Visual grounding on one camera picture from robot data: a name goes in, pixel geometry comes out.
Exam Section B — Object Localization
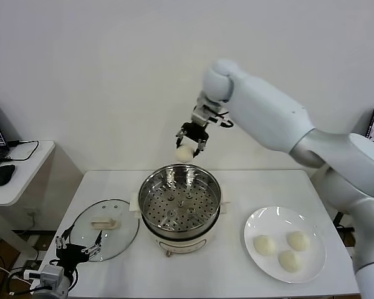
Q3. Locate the white side table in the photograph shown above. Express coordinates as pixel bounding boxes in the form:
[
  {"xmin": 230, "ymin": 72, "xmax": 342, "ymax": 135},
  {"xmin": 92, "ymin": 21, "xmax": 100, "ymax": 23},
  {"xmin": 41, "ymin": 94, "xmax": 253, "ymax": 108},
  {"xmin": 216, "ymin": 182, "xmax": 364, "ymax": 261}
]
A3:
[{"xmin": 0, "ymin": 140, "xmax": 57, "ymax": 261}]

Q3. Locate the round glass pot lid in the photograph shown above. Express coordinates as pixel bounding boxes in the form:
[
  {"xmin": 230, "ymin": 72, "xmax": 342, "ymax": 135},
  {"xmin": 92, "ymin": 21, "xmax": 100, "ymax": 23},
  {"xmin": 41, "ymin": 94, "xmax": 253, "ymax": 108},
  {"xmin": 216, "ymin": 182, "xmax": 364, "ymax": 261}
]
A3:
[{"xmin": 69, "ymin": 199, "xmax": 140, "ymax": 262}]

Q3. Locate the white steamed baozi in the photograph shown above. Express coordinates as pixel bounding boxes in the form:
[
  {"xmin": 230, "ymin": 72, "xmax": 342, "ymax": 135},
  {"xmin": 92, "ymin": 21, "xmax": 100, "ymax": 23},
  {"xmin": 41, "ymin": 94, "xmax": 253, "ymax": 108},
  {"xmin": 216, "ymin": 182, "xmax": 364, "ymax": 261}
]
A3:
[
  {"xmin": 252, "ymin": 234, "xmax": 277, "ymax": 257},
  {"xmin": 277, "ymin": 249, "xmax": 302, "ymax": 274},
  {"xmin": 286, "ymin": 230, "xmax": 311, "ymax": 252},
  {"xmin": 175, "ymin": 145, "xmax": 194, "ymax": 163}
]

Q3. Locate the cream electric cooker base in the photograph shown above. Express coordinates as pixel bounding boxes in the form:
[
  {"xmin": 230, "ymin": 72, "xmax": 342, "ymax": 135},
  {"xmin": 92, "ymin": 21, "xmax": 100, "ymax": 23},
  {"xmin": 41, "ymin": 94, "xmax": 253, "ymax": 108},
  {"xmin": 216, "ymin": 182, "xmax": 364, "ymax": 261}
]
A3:
[{"xmin": 130, "ymin": 199, "xmax": 231, "ymax": 259}]

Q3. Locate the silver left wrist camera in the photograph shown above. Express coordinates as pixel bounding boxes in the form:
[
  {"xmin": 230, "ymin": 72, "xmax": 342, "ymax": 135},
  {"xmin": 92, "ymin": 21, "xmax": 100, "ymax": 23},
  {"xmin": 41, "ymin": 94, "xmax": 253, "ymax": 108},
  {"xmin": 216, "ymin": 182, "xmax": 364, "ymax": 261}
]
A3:
[{"xmin": 39, "ymin": 265, "xmax": 65, "ymax": 289}]

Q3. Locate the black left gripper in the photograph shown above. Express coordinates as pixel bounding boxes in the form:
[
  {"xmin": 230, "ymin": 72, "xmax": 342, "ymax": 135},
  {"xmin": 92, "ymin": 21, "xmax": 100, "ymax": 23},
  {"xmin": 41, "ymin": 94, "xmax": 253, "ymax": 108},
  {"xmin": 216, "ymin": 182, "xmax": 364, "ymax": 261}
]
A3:
[{"xmin": 55, "ymin": 225, "xmax": 103, "ymax": 272}]

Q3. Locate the white round plate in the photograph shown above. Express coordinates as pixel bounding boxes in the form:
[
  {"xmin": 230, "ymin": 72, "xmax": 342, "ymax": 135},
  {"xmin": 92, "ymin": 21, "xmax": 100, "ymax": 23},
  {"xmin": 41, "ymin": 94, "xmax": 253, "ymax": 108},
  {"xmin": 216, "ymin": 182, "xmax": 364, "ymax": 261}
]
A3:
[{"xmin": 244, "ymin": 206, "xmax": 327, "ymax": 284}]

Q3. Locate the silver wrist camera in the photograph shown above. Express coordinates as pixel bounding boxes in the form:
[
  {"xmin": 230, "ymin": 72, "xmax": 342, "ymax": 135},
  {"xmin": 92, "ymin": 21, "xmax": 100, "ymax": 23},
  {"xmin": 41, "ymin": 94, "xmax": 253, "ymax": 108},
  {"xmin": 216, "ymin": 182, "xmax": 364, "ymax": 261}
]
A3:
[
  {"xmin": 191, "ymin": 98, "xmax": 222, "ymax": 127},
  {"xmin": 39, "ymin": 265, "xmax": 65, "ymax": 289}
]

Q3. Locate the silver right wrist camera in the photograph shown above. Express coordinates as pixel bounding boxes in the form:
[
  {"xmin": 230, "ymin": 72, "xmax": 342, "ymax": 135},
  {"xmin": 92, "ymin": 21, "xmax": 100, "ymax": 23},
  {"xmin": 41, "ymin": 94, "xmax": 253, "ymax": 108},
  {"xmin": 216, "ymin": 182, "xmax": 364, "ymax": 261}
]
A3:
[{"xmin": 191, "ymin": 98, "xmax": 222, "ymax": 127}]

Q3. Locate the white floor cable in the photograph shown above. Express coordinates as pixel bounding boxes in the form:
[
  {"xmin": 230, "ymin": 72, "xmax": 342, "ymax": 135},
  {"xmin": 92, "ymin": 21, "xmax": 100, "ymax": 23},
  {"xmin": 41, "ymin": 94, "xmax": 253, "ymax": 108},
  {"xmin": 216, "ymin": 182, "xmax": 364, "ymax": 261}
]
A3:
[{"xmin": 0, "ymin": 261, "xmax": 19, "ymax": 281}]

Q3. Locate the thin black laptop cable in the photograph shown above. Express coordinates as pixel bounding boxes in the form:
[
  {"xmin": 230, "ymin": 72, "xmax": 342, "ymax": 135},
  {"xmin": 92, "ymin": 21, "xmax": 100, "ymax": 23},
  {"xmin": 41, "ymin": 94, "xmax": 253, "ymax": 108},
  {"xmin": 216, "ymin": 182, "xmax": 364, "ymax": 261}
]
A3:
[{"xmin": 1, "ymin": 140, "xmax": 41, "ymax": 163}]

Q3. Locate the black computer mouse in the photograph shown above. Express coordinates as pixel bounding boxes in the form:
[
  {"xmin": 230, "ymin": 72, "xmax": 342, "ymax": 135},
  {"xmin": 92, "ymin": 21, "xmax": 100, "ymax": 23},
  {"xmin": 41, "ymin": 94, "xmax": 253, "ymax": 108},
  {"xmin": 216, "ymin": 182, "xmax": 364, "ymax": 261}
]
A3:
[{"xmin": 0, "ymin": 163, "xmax": 17, "ymax": 187}]

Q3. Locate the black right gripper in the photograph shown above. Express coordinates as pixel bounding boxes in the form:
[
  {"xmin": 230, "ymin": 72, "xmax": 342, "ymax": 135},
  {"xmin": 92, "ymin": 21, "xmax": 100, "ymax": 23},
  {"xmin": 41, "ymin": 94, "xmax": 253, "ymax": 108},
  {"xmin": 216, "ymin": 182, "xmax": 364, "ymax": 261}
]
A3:
[{"xmin": 175, "ymin": 122, "xmax": 209, "ymax": 158}]

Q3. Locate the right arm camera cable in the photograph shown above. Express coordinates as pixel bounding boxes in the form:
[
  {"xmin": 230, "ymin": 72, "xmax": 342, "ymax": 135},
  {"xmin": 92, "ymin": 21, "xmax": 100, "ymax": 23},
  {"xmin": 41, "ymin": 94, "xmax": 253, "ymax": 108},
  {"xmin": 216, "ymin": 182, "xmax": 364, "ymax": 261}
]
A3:
[{"xmin": 216, "ymin": 112, "xmax": 235, "ymax": 128}]

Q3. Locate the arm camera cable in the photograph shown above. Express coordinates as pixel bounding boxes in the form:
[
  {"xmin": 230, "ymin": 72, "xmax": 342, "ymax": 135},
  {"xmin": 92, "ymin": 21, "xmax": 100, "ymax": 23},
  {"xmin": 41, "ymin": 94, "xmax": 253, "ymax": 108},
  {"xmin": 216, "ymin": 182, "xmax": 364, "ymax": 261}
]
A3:
[
  {"xmin": 7, "ymin": 267, "xmax": 41, "ymax": 295},
  {"xmin": 216, "ymin": 112, "xmax": 235, "ymax": 128}
]

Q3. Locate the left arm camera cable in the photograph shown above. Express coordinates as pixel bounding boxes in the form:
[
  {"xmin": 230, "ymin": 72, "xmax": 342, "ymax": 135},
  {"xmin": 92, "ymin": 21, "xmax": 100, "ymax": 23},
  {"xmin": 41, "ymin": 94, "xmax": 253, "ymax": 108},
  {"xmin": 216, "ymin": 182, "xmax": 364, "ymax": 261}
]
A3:
[{"xmin": 7, "ymin": 267, "xmax": 41, "ymax": 295}]

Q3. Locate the stainless steel steamer basket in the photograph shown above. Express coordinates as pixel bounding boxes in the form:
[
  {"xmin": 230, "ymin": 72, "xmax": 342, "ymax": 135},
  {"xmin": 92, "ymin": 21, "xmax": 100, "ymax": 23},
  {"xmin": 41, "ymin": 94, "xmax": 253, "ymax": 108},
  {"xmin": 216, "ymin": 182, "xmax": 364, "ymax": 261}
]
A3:
[{"xmin": 129, "ymin": 163, "xmax": 232, "ymax": 240}]

